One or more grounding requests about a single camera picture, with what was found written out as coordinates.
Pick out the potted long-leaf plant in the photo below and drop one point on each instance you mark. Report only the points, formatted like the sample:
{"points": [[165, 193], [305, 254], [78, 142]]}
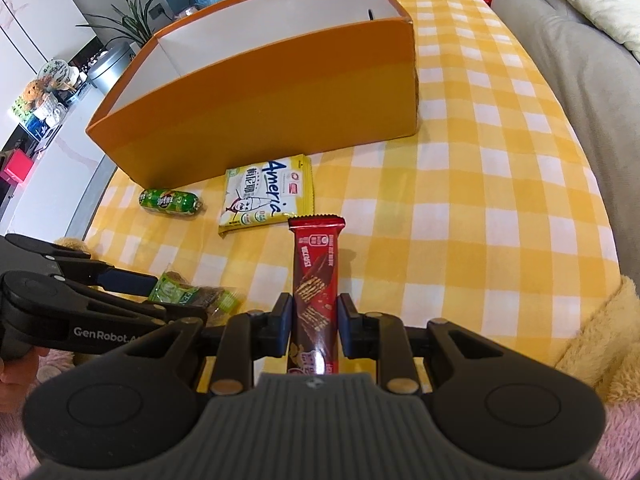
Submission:
{"points": [[131, 25]]}

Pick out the beige sofa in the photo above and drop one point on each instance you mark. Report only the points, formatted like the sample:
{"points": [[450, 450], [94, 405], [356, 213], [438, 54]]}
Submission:
{"points": [[597, 83]]}

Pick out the silver trash can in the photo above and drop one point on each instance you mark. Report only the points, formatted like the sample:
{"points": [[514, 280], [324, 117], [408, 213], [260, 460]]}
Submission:
{"points": [[110, 66]]}

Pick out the pink fluffy rug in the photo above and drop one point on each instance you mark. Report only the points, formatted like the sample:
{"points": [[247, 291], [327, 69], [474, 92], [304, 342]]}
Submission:
{"points": [[617, 455]]}

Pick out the yellow Ameria snack packet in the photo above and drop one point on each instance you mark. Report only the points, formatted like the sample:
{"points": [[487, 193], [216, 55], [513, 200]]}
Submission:
{"points": [[266, 193]]}

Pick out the person's left hand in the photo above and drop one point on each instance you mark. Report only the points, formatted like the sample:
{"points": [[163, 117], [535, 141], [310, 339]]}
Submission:
{"points": [[17, 376]]}

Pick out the green raisin bag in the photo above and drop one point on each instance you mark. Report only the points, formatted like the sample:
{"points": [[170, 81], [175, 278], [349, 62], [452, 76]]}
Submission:
{"points": [[213, 304]]}

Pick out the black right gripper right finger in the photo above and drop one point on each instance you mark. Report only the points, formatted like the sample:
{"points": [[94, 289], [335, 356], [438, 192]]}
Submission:
{"points": [[384, 339]]}

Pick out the yellow plush blanket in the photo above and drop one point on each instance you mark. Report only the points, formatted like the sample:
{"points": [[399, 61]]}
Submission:
{"points": [[605, 353]]}

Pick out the red chocolate wafer bar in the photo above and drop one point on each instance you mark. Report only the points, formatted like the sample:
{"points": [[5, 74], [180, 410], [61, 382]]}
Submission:
{"points": [[313, 340]]}

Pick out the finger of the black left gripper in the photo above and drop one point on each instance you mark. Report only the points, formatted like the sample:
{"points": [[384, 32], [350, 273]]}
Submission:
{"points": [[24, 253], [53, 313]]}

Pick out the green sausage snack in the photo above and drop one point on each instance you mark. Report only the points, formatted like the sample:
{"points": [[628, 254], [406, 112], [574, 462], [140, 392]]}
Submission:
{"points": [[170, 201]]}

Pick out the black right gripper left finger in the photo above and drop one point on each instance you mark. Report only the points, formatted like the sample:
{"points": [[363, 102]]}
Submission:
{"points": [[230, 351]]}

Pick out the orange cardboard box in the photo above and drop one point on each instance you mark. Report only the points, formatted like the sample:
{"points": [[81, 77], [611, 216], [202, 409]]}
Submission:
{"points": [[250, 80]]}

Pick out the red box on console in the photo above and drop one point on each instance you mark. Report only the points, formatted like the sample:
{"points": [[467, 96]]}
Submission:
{"points": [[15, 166]]}

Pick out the teddy bear toy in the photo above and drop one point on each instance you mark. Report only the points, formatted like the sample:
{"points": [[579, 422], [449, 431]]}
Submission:
{"points": [[34, 94]]}

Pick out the yellow checkered tablecloth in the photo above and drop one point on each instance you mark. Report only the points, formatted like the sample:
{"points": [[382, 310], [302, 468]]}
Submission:
{"points": [[488, 215]]}

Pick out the white tv console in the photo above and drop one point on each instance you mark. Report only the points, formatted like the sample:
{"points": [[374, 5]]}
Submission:
{"points": [[62, 192]]}

